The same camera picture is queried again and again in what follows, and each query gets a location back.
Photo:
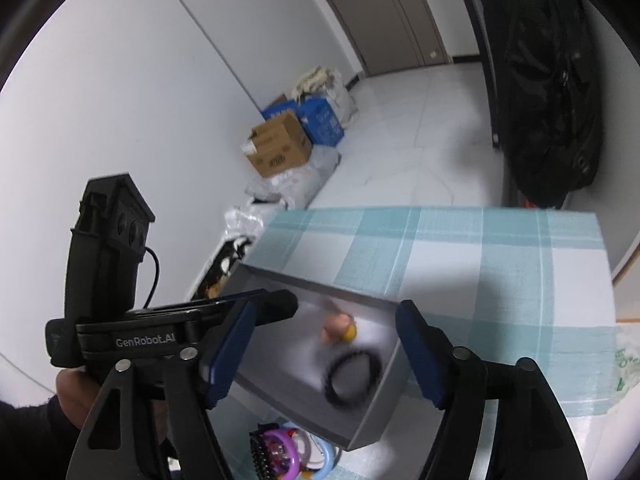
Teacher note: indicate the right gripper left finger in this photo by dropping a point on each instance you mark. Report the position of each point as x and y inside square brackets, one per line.
[186, 356]

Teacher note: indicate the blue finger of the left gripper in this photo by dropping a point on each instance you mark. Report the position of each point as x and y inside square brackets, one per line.
[271, 307]

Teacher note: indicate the pink orange hair clip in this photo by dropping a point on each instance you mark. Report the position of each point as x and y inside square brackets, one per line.
[338, 327]

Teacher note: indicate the grey cardboard box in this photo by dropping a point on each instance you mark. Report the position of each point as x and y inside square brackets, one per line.
[285, 363]

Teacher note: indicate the purple plastic bangle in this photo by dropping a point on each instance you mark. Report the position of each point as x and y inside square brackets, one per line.
[283, 457]

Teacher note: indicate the left hand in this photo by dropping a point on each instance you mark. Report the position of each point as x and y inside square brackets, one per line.
[76, 393]

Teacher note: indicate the black white sandals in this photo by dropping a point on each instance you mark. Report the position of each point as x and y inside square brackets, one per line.
[219, 271]

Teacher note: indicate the black hair comb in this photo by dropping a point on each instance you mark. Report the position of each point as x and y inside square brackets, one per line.
[261, 457]

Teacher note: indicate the white plastic bags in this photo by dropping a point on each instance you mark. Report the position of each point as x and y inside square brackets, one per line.
[292, 189]

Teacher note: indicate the green printed plastic bag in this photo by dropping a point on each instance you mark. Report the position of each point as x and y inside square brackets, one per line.
[627, 355]

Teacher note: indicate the teal plaid tablecloth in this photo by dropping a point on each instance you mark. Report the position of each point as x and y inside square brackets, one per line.
[505, 283]

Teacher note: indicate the brown cardboard box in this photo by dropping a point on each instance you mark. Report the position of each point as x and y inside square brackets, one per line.
[277, 145]

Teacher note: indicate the blue cardboard box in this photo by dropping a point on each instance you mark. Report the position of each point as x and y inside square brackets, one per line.
[316, 116]

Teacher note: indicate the white bag with cloths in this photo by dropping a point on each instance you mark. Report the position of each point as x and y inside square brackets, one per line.
[325, 83]

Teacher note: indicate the brown wooden door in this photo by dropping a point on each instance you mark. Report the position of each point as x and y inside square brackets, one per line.
[391, 35]

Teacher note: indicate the black hanging bag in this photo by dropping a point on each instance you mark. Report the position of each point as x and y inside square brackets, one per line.
[549, 95]

